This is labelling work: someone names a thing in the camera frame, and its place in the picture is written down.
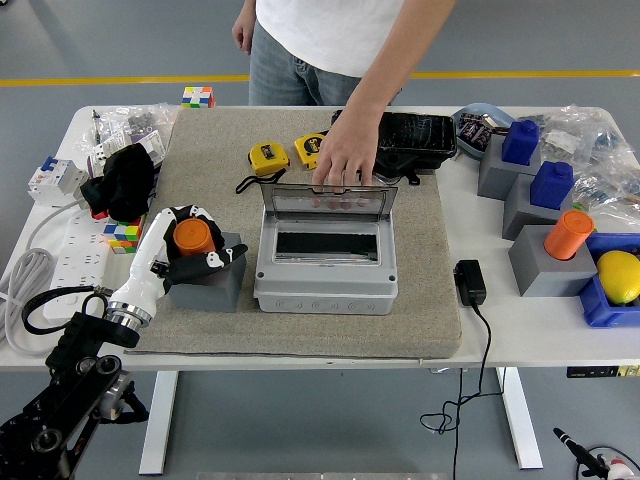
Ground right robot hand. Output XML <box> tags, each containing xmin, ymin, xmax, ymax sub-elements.
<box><xmin>552</xmin><ymin>426</ymin><xmax>635</xmax><ymax>480</ymax></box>

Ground person's right hand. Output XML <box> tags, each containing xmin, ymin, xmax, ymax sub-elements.
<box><xmin>232</xmin><ymin>7</ymin><xmax>258</xmax><ymax>55</ymax></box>

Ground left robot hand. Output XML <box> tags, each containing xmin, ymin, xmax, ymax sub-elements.
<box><xmin>107</xmin><ymin>203</ymin><xmax>249</xmax><ymax>315</ymax></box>

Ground person's left hand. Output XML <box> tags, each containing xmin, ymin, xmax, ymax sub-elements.
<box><xmin>312</xmin><ymin>110</ymin><xmax>382</xmax><ymax>189</ymax></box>

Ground orange cylinder battery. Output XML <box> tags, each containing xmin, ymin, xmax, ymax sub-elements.
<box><xmin>172</xmin><ymin>218</ymin><xmax>218</xmax><ymax>258</ymax></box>
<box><xmin>543</xmin><ymin>209</ymin><xmax>596</xmax><ymax>261</ymax></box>

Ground smoky transparent box lid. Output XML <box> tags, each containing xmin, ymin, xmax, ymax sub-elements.
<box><xmin>260</xmin><ymin>182</ymin><xmax>400</xmax><ymax>225</ymax></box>

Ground grey plastic junction box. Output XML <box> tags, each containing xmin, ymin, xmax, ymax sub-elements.
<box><xmin>253</xmin><ymin>218</ymin><xmax>399</xmax><ymax>316</ymax></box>

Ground multicoloured puzzle cube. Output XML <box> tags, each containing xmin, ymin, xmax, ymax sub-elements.
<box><xmin>181</xmin><ymin>85</ymin><xmax>217</xmax><ymax>109</ymax></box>
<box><xmin>103</xmin><ymin>215</ymin><xmax>146</xmax><ymax>255</ymax></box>

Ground white table leg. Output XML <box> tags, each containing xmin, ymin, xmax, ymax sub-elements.
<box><xmin>494</xmin><ymin>367</ymin><xmax>545</xmax><ymax>471</ymax></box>
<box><xmin>138</xmin><ymin>370</ymin><xmax>180</xmax><ymax>475</ymax></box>

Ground white power strip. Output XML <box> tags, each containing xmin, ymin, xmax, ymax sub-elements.
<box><xmin>42</xmin><ymin>209</ymin><xmax>114</xmax><ymax>321</ymax></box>

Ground black plastic tray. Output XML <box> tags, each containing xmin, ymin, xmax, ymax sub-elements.
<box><xmin>330</xmin><ymin>109</ymin><xmax>459</xmax><ymax>186</ymax></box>

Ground grey holder block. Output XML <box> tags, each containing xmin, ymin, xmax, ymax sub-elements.
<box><xmin>167</xmin><ymin>230</ymin><xmax>248</xmax><ymax>314</ymax></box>
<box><xmin>477</xmin><ymin>133</ymin><xmax>544</xmax><ymax>202</ymax></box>
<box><xmin>508</xmin><ymin>223</ymin><xmax>599</xmax><ymax>299</ymax></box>
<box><xmin>502</xmin><ymin>172</ymin><xmax>576</xmax><ymax>241</ymax></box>

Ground person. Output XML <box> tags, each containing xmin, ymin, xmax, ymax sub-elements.
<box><xmin>232</xmin><ymin>0</ymin><xmax>457</xmax><ymax>189</ymax></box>

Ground black table control panel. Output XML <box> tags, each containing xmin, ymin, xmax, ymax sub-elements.
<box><xmin>566</xmin><ymin>364</ymin><xmax>640</xmax><ymax>380</ymax></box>

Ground black cloth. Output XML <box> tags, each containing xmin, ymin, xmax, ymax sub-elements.
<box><xmin>79</xmin><ymin>143</ymin><xmax>157</xmax><ymax>223</ymax></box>

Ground grey-brown foam mat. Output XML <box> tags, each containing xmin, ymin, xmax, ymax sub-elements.
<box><xmin>124</xmin><ymin>107</ymin><xmax>463</xmax><ymax>359</ymax></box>

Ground white terminal module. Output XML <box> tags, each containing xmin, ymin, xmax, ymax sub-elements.
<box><xmin>88</xmin><ymin>129</ymin><xmax>166</xmax><ymax>174</ymax></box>

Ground light blue bowl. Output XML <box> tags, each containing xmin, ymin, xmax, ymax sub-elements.
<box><xmin>452</xmin><ymin>102</ymin><xmax>516</xmax><ymax>161</ymax></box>

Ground white blue circuit breaker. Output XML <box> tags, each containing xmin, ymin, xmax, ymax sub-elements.
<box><xmin>27</xmin><ymin>155</ymin><xmax>90</xmax><ymax>207</ymax></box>

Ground dark snack packets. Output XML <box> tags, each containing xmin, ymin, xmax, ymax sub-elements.
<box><xmin>458</xmin><ymin>112</ymin><xmax>494</xmax><ymax>149</ymax></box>

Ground clear bag of screws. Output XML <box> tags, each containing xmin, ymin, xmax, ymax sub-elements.
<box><xmin>74</xmin><ymin>102</ymin><xmax>179</xmax><ymax>166</ymax></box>

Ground blue plastic bin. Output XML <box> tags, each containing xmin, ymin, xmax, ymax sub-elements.
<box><xmin>578</xmin><ymin>232</ymin><xmax>640</xmax><ymax>330</ymax></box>

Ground blue bottle-shaped block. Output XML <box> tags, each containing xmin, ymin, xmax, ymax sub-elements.
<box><xmin>529</xmin><ymin>160</ymin><xmax>575</xmax><ymax>210</ymax></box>
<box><xmin>501</xmin><ymin>119</ymin><xmax>541</xmax><ymax>166</ymax></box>

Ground yellow lemon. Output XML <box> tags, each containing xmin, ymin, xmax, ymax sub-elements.
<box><xmin>597</xmin><ymin>250</ymin><xmax>640</xmax><ymax>306</ymax></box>

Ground black power adapter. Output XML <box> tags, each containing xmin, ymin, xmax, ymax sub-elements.
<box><xmin>453</xmin><ymin>258</ymin><xmax>489</xmax><ymax>307</ymax></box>

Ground clear bag of small parts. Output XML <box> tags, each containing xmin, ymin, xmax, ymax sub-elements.
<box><xmin>572</xmin><ymin>149</ymin><xmax>640</xmax><ymax>221</ymax></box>
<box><xmin>538</xmin><ymin>103</ymin><xmax>626</xmax><ymax>161</ymax></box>

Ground yellow tape measure with strap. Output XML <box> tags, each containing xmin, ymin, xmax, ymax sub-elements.
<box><xmin>235</xmin><ymin>142</ymin><xmax>291</xmax><ymax>195</ymax></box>

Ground black adapter cord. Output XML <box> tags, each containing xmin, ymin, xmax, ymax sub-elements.
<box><xmin>419</xmin><ymin>302</ymin><xmax>506</xmax><ymax>480</ymax></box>

